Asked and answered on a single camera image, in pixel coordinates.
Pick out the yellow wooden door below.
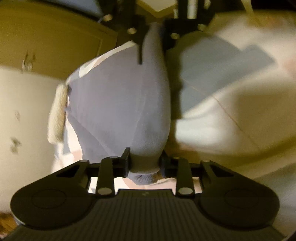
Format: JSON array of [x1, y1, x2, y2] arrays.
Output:
[[1, 1, 117, 79]]

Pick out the keys in door lock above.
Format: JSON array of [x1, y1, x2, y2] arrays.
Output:
[[21, 52, 36, 72]]

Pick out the white fluffy folded blanket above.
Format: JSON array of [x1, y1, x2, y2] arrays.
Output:
[[47, 83, 68, 145]]

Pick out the grey-purple garment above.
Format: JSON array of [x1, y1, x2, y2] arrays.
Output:
[[66, 23, 171, 185]]

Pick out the checkered patchwork quilt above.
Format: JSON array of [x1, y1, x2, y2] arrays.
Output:
[[167, 11, 295, 234]]

